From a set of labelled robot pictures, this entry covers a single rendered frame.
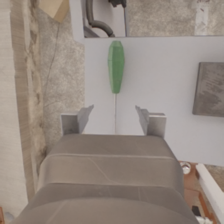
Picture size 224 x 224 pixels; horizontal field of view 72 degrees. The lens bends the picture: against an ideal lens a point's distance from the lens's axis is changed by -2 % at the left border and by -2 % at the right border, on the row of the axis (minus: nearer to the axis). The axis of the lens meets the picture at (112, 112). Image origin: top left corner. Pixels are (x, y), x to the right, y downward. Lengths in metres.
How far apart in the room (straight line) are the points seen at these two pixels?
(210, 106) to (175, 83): 0.06
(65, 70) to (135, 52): 1.52
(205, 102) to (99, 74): 0.17
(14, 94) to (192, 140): 1.60
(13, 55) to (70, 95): 0.64
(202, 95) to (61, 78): 1.63
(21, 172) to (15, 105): 0.73
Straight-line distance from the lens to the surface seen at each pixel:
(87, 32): 0.37
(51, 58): 1.87
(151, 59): 0.27
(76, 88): 1.71
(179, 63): 0.27
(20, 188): 2.14
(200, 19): 1.37
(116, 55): 0.25
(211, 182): 1.08
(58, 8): 1.74
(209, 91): 0.27
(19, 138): 1.82
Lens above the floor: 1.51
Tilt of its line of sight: 71 degrees down
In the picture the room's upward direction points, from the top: 128 degrees counter-clockwise
